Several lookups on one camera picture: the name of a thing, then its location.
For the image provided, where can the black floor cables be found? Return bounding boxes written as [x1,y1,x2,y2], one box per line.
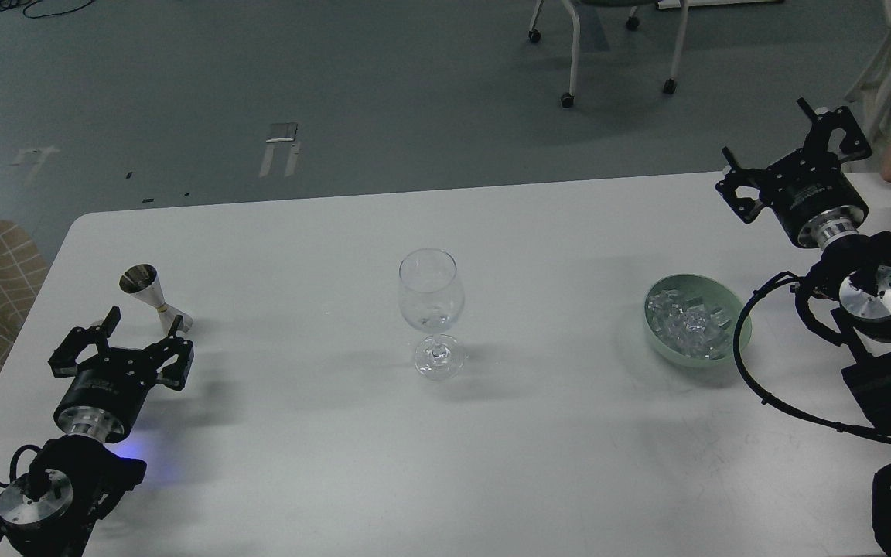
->
[0,0,94,33]

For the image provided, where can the white rolling chair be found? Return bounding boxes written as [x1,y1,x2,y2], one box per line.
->
[527,0,690,108]

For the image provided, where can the green bowl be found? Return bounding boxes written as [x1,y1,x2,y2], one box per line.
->
[643,274,752,369]

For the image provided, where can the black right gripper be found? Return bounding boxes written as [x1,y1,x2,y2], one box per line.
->
[715,97,872,249]

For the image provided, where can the steel cocktail jigger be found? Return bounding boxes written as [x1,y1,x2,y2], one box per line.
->
[119,264,193,335]

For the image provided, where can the clear wine glass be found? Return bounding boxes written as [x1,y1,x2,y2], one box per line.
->
[398,248,466,381]

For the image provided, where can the silver floor plate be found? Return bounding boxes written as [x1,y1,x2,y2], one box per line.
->
[265,122,299,145]

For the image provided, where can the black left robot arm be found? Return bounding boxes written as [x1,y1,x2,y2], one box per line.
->
[0,307,194,556]

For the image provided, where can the pile of clear ice cubes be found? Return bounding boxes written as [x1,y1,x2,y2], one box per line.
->
[646,289,732,361]

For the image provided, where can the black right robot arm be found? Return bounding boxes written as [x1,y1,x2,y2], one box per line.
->
[715,98,891,445]

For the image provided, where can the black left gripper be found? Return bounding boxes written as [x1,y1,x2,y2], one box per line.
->
[47,306,194,443]

